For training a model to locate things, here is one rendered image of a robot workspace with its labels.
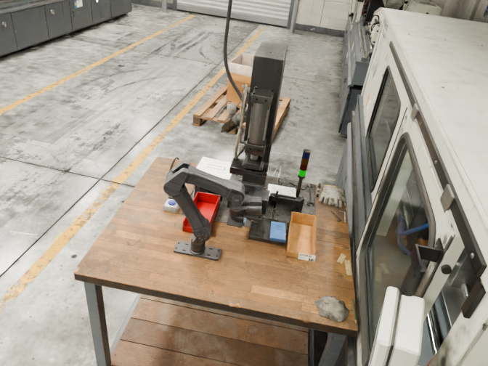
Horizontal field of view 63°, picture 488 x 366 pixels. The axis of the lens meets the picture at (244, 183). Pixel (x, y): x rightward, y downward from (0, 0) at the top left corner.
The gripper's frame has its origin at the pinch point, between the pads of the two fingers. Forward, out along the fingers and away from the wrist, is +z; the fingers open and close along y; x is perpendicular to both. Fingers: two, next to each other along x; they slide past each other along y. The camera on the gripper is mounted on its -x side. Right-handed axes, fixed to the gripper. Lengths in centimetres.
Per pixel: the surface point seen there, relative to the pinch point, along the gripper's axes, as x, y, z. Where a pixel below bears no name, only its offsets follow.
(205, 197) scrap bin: 19.1, 16.3, 18.7
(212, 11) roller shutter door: 223, 763, 582
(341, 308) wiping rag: -48, -29, -9
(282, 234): -21.5, 2.3, 10.4
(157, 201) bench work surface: 42.2, 9.0, 19.3
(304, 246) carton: -32.6, -1.5, 10.0
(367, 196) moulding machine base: -63, 38, 25
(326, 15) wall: -69, 775, 543
